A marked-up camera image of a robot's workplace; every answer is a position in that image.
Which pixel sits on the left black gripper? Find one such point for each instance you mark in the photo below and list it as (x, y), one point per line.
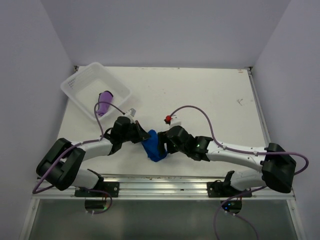
(143, 134)

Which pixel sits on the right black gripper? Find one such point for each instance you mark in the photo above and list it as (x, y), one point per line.
(162, 140)

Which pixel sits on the blue towel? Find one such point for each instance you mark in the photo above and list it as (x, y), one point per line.
(150, 146)

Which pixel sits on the purple towel black trim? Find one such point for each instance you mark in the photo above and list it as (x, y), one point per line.
(104, 99)

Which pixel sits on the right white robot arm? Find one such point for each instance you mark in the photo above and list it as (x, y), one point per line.
(267, 167)

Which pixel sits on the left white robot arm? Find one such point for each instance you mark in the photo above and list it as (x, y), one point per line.
(61, 164)

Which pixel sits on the white plastic basket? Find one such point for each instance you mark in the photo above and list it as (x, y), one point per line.
(84, 86)

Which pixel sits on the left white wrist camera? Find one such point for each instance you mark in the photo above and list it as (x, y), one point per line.
(130, 113)

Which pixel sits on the aluminium mounting rail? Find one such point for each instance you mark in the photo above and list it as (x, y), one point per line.
(136, 187)

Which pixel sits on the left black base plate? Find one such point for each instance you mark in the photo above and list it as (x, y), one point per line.
(102, 189)

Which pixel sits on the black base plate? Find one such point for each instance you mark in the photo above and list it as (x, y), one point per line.
(221, 189)
(102, 189)

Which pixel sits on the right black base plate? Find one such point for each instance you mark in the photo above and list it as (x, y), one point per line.
(221, 189)

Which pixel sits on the right side aluminium rail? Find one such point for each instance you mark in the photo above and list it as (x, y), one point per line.
(263, 124)

